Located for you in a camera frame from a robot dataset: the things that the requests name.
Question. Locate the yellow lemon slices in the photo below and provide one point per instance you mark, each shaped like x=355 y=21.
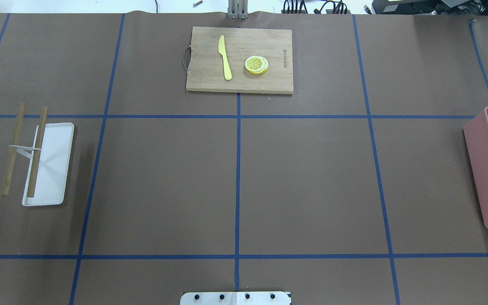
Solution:
x=256 y=65

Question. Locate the bamboo cutting board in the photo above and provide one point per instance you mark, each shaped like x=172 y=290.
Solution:
x=205 y=69

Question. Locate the yellow plastic knife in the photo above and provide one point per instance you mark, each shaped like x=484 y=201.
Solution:
x=227 y=73

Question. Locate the white towel rack tray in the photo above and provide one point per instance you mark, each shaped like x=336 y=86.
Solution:
x=53 y=168

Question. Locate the inner wooden rack bar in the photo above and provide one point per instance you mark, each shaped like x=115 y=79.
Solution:
x=33 y=174

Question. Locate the wooden rack bar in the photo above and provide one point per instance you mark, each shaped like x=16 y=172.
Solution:
x=16 y=135
x=33 y=174

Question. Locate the outer wooden rack bar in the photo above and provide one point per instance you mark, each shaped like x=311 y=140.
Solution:
x=16 y=135

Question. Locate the aluminium frame post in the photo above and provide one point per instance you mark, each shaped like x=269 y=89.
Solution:
x=238 y=9

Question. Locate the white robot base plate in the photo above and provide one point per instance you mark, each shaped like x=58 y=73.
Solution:
x=237 y=298

